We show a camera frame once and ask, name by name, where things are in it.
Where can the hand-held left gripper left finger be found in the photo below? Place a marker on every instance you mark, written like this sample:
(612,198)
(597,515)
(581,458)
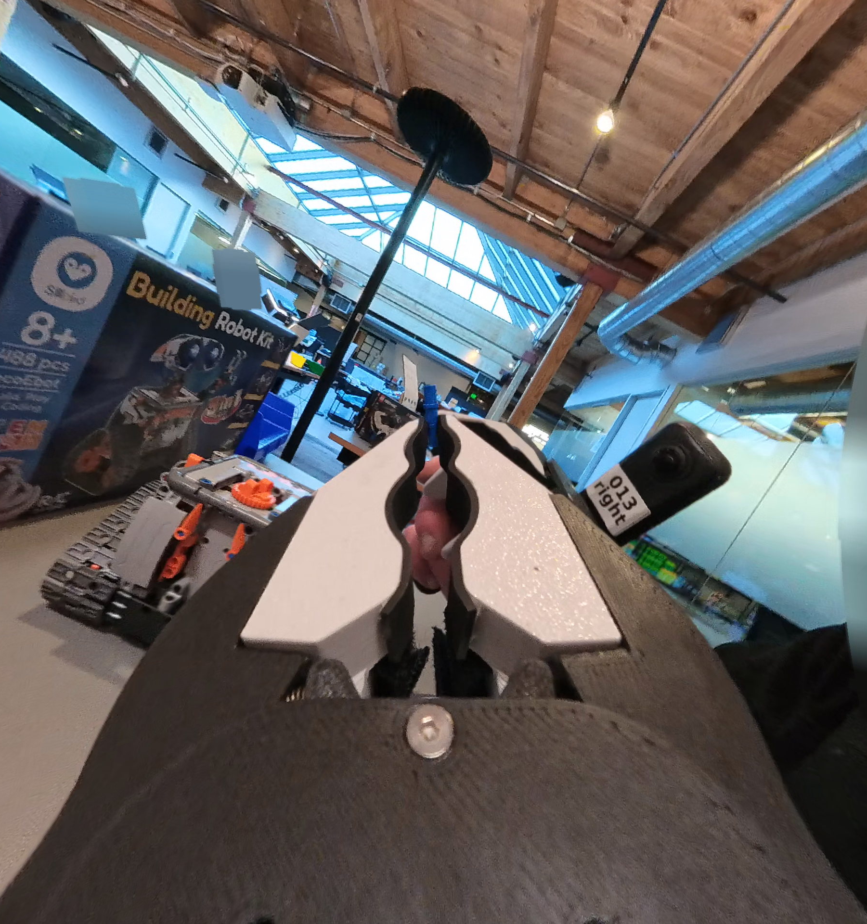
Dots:
(332,571)

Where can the blue robot kit box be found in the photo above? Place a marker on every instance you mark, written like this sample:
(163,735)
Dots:
(101,376)

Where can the silver ventilation duct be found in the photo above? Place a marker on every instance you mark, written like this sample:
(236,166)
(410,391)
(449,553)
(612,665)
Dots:
(751,238)

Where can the blue plastic bin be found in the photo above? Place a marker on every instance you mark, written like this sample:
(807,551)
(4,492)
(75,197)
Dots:
(267,426)

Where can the grey orange tracked toy robot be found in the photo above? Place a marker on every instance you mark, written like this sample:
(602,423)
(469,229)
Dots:
(159,542)

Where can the wooden post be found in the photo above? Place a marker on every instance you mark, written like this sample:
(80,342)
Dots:
(549,354)

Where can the blue connector pin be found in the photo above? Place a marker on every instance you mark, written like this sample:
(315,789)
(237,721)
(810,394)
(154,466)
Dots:
(428,416)

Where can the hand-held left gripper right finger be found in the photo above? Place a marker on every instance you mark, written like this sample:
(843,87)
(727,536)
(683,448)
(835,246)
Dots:
(535,571)

